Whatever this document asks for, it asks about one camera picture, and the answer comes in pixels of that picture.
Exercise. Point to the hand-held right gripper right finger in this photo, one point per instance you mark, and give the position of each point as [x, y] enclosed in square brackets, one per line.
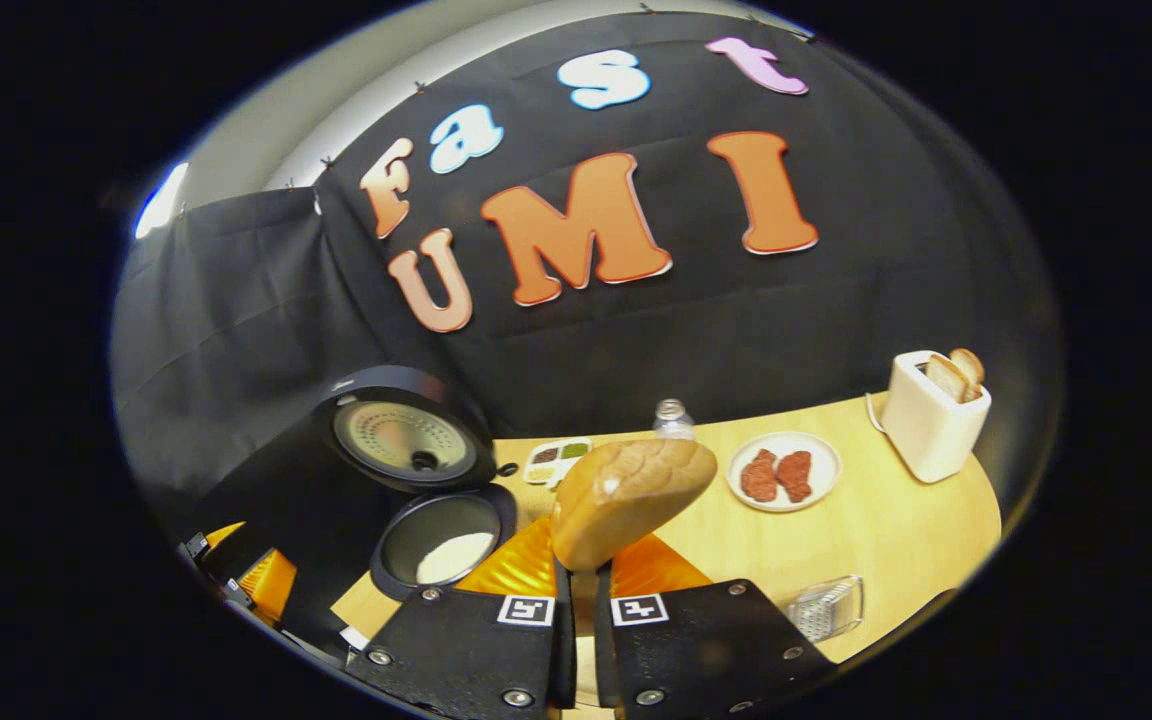
[706, 650]

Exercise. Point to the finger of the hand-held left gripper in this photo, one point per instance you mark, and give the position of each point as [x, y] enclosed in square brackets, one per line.
[271, 590]
[218, 545]

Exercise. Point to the wooden spoon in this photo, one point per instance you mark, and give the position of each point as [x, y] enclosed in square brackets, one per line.
[631, 495]

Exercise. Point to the clear plastic bottle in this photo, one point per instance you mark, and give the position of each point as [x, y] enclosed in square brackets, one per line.
[674, 422]

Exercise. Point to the black silver rice cooker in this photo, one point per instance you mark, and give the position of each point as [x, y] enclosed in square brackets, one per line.
[406, 440]

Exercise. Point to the toast bread slice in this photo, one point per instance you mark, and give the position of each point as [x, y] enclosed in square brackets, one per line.
[971, 368]
[946, 378]

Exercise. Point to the white divided condiment dish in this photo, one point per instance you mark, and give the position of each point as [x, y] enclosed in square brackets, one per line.
[556, 462]

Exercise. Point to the ceiling light panel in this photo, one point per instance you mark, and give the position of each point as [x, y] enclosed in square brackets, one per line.
[161, 200]

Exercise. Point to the white round plate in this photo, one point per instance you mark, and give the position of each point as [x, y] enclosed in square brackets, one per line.
[826, 475]

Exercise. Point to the white toaster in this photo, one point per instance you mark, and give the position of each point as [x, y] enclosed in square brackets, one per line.
[926, 435]

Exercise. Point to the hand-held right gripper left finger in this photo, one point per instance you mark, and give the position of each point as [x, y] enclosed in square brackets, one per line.
[476, 650]

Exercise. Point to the black backdrop cloth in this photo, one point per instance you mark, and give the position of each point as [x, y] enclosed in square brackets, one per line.
[736, 330]

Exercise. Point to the red steak piece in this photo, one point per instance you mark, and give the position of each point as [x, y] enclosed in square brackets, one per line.
[759, 477]
[794, 475]

